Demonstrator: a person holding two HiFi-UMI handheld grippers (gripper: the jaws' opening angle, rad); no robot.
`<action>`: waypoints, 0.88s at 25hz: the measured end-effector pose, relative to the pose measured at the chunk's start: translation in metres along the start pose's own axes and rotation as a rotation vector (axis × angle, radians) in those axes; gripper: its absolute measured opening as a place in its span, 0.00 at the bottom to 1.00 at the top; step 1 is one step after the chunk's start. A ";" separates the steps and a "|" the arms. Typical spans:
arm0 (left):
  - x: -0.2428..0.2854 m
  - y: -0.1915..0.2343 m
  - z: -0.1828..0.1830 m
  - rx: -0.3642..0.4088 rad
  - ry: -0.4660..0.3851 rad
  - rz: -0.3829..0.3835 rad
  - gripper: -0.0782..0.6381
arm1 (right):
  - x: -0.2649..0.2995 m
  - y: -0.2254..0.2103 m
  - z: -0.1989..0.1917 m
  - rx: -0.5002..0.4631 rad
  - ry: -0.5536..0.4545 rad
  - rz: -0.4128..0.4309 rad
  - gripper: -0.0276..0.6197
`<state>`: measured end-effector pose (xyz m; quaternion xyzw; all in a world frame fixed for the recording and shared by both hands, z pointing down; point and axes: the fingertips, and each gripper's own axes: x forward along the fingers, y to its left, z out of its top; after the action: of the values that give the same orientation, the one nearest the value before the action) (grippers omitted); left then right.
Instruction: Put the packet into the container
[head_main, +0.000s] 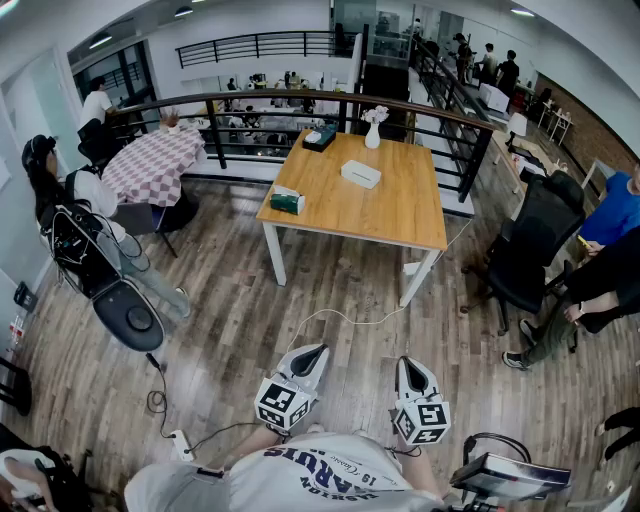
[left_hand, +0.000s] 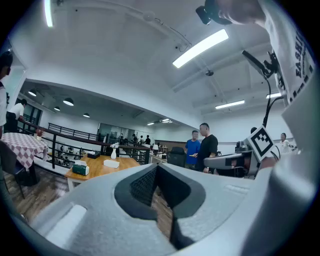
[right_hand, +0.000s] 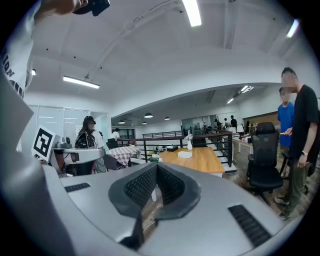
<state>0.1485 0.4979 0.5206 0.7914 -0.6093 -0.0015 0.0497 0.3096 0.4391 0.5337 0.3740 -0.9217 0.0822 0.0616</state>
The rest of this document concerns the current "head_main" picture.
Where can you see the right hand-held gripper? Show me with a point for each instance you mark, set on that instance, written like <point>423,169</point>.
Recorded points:
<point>422,420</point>

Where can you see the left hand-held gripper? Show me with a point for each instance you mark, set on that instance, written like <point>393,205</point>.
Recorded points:
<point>285,402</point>

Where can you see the dark green tissue pack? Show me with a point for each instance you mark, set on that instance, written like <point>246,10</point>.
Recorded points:
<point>286,202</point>

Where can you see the white tissue box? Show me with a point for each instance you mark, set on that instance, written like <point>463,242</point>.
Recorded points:
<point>361,174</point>

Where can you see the person's left forearm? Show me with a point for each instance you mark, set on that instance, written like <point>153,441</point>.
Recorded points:
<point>255,445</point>

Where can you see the person's right forearm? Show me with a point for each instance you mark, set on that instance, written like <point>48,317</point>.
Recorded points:
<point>420,470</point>

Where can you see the person's grey printed shirt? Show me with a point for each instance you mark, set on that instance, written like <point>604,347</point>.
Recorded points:
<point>300,480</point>

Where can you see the black flat device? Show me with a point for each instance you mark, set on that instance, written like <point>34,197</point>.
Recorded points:
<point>510,477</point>

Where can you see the white power strip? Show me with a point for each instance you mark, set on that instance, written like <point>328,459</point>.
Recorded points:
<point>182,446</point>

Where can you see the wooden table with white legs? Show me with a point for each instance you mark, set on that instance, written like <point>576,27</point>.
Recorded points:
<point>380,210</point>

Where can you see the black chair with round hub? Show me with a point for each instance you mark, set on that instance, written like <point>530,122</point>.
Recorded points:
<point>130,317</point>

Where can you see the black office chair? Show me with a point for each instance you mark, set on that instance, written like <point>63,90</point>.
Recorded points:
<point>545,220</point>

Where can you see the blue-grey chair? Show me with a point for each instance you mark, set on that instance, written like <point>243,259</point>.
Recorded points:
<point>137,220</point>

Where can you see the dark green tray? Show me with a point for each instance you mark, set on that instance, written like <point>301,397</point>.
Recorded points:
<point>325,140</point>

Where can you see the small white pouch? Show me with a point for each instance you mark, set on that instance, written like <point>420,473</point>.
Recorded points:
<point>312,136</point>

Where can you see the white vase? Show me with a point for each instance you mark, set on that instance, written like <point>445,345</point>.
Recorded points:
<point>372,137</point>

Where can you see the light wooden desk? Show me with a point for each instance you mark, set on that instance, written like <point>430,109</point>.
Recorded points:
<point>507,160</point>

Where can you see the pink checkered tablecloth table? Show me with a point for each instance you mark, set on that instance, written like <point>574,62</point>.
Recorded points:
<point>150,165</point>

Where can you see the black backpack rig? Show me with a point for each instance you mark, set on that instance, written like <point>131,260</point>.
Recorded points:
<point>75,245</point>

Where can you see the pale purple flowers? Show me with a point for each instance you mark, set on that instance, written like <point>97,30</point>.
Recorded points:
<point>375,115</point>

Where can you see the black railing with wooden handrail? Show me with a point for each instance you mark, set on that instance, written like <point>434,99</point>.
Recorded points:
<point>280,93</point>

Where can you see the white floor lamp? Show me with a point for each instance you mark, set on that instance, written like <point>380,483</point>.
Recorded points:
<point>517,124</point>

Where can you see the dried orange plant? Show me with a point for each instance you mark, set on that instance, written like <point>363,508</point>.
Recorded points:
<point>171,121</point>

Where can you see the black mesh chair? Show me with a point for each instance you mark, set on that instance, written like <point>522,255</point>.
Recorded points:
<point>92,140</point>

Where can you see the black balcony railing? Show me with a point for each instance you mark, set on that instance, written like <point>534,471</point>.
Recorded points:
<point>260,36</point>

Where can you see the black pendant lamp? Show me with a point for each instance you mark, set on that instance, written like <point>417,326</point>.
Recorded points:
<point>183,12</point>
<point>101,41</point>

